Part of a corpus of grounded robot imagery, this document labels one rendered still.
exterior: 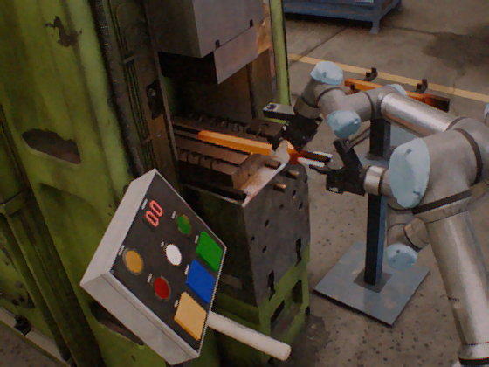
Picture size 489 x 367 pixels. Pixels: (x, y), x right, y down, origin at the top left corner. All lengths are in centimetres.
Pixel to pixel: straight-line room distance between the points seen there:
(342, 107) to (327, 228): 160
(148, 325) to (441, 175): 63
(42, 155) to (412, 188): 106
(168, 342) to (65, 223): 84
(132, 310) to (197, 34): 67
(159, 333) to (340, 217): 195
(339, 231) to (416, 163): 191
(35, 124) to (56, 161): 16
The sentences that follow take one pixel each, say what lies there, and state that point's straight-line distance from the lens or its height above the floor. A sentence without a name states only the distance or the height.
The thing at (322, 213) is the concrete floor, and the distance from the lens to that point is 298.
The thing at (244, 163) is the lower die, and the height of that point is 98.
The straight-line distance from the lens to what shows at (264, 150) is 163.
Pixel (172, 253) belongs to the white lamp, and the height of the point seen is 109.
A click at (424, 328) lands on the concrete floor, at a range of 246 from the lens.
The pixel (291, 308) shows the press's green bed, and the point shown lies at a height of 16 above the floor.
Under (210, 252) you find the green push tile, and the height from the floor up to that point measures 101.
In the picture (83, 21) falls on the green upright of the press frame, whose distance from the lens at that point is 128.
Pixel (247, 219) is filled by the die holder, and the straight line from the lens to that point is 163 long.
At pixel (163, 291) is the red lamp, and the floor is 109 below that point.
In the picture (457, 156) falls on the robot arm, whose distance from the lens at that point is 103.
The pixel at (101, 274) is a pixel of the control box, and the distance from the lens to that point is 105.
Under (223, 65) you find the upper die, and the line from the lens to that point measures 146.
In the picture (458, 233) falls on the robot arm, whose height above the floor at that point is 122.
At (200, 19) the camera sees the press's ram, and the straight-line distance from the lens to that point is 136.
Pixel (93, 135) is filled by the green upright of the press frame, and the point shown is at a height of 125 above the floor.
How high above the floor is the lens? 188
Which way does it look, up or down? 36 degrees down
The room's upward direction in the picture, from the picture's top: 7 degrees counter-clockwise
